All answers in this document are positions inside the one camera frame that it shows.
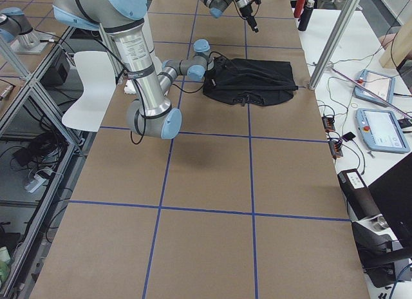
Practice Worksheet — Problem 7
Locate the black monitor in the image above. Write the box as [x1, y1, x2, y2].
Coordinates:
[369, 154, 412, 247]

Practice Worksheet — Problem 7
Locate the black water bottle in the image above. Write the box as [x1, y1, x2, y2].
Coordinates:
[297, 0, 315, 32]

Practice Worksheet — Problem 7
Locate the near teach pendant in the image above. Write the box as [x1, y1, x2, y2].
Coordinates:
[355, 108, 410, 153]

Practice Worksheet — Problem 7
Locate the white plastic chair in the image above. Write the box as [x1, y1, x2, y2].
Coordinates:
[62, 51, 117, 132]

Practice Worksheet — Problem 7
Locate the far teach pendant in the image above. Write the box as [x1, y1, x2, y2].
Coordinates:
[353, 69, 395, 106]

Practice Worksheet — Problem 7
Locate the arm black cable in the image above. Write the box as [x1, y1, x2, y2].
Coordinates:
[93, 31, 232, 144]

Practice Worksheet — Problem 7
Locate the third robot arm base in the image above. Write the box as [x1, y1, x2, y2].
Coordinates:
[1, 7, 33, 43]

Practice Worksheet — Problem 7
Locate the teach pendant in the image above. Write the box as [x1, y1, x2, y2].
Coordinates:
[353, 69, 395, 106]
[355, 108, 410, 153]

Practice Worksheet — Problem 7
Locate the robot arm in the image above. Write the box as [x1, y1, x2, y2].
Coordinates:
[199, 0, 261, 33]
[53, 0, 214, 139]

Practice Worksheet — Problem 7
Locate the black graphic t-shirt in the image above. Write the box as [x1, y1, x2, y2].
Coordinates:
[203, 58, 298, 106]

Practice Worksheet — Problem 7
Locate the black box device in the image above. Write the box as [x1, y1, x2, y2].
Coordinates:
[337, 169, 381, 221]

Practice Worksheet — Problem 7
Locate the red bottle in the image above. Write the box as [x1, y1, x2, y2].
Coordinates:
[294, 0, 306, 19]

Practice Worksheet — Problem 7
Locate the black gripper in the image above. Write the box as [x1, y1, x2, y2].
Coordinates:
[239, 3, 259, 33]
[207, 56, 227, 82]

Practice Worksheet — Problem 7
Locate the aluminium frame post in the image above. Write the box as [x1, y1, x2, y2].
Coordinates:
[308, 0, 360, 90]

